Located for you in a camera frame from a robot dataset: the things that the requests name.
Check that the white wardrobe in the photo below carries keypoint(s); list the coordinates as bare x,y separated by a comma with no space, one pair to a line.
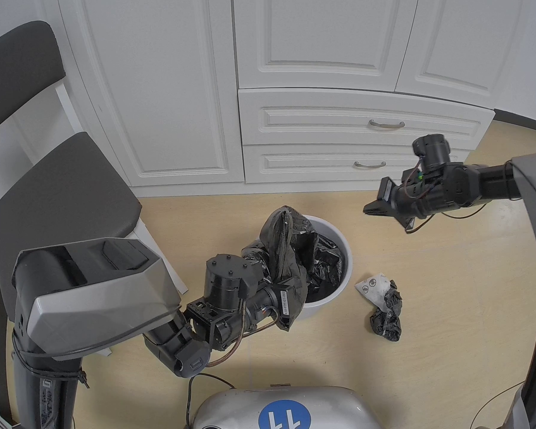
161,83

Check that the white trash bin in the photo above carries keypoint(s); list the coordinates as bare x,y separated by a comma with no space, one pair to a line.
346,262

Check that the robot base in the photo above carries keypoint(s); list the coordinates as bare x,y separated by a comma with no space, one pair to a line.
250,407

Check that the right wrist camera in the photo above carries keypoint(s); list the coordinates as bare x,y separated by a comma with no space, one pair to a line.
386,190

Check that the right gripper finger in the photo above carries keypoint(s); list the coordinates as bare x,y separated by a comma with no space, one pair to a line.
384,209

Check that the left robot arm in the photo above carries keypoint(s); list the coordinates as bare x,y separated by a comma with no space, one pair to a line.
94,293

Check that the white printed wrapper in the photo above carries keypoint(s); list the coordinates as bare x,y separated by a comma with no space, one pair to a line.
371,287

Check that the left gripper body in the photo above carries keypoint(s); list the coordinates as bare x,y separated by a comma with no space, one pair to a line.
263,306

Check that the crumpled black plastic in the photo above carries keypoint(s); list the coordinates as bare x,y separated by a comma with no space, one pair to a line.
386,324

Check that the black plastic bag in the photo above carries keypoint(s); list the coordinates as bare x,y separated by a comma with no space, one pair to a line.
286,248

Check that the white chair grey seat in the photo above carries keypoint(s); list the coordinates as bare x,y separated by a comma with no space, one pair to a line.
71,186

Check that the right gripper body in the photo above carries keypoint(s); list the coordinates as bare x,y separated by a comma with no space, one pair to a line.
413,201

